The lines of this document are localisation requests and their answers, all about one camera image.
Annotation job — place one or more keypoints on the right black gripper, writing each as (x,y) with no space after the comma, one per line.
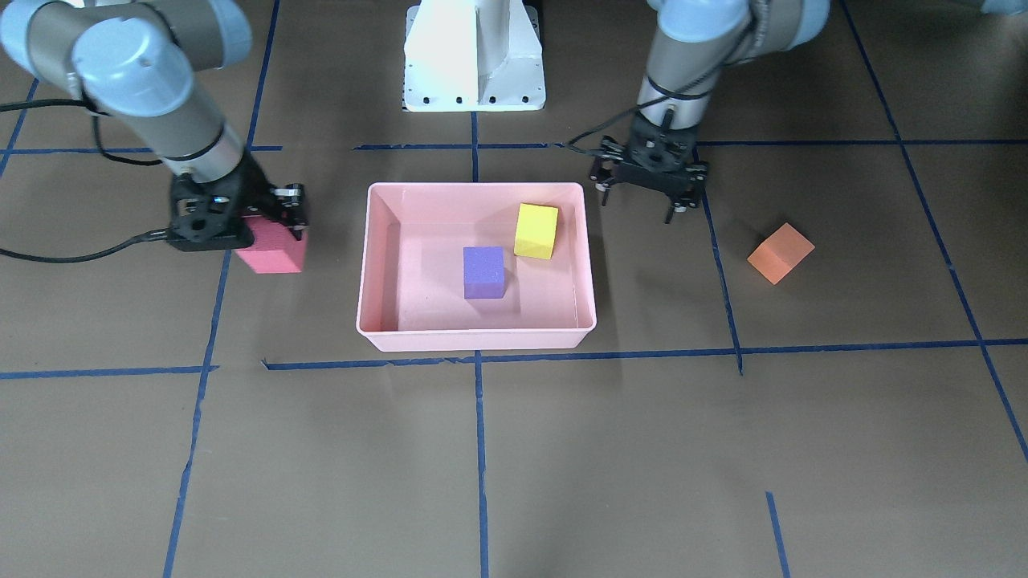
(259,190)

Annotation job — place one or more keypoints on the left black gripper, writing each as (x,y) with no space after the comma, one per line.
(695,174)

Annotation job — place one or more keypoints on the red foam cube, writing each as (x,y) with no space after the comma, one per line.
(275,250)

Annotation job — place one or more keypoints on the yellow foam cube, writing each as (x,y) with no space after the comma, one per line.
(535,234)

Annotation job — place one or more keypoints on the orange foam cube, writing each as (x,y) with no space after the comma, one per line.
(781,252)

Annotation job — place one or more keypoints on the purple foam cube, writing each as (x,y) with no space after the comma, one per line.
(484,276)

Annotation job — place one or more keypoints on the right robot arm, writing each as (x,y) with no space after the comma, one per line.
(137,62)

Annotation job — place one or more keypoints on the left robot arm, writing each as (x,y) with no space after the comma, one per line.
(694,42)

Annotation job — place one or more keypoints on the pink plastic bin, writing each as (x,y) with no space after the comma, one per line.
(411,289)

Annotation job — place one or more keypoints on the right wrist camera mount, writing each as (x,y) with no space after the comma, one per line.
(207,216)

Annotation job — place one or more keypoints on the white mast base plate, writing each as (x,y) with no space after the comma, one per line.
(463,56)

